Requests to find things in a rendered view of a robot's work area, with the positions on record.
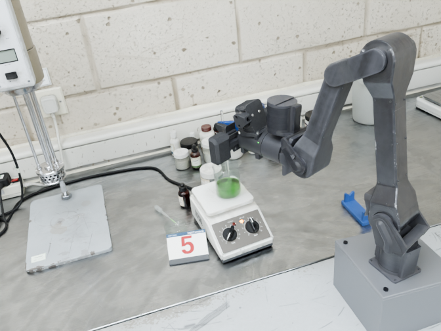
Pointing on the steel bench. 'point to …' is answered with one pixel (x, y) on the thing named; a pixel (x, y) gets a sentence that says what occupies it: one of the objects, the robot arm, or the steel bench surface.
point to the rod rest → (349, 202)
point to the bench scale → (430, 103)
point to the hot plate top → (206, 196)
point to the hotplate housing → (205, 221)
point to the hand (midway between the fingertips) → (227, 128)
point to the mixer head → (17, 52)
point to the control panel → (243, 239)
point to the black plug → (4, 179)
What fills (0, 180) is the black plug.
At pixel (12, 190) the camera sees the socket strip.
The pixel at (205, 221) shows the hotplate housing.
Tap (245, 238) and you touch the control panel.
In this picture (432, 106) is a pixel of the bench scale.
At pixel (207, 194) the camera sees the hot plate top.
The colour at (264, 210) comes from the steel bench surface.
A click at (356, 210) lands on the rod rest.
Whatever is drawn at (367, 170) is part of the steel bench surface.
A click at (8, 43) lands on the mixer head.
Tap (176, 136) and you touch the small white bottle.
